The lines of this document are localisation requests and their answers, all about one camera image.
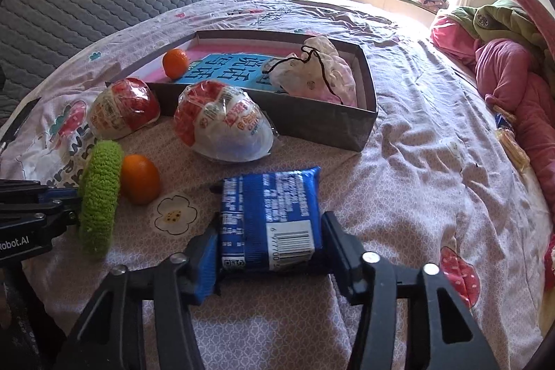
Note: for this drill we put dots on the green garment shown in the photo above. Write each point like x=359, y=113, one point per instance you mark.
x=506, y=19

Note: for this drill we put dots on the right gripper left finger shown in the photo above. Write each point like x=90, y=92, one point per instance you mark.
x=110, y=332

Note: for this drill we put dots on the shallow grey cardboard box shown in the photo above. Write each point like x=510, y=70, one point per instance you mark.
x=316, y=121

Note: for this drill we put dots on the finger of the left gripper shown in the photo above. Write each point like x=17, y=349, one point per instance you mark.
x=39, y=213
x=33, y=192

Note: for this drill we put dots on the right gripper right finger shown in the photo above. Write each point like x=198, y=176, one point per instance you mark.
x=441, y=333

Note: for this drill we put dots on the pink and blue book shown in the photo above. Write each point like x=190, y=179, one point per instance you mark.
x=238, y=65

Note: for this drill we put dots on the pink quilt pile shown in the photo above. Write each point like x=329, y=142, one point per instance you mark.
x=505, y=75

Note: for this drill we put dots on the red white bun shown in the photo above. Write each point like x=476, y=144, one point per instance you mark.
x=222, y=123

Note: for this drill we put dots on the crumpled white drawstring bag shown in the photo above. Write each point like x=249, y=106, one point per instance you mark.
x=318, y=73

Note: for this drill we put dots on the small orange mandarin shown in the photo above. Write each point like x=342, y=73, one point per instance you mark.
x=175, y=63

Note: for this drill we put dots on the blue snack packet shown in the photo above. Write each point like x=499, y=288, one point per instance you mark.
x=270, y=221

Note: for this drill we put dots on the yellow snack packet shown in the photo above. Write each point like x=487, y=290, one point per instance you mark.
x=513, y=150

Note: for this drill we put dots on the large orange mandarin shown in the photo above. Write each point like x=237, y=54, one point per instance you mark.
x=140, y=180

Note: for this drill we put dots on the pink floral bedsheet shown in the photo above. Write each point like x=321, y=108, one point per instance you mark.
x=432, y=182

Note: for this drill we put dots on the patterned cushion on sill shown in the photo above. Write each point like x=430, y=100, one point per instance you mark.
x=434, y=5

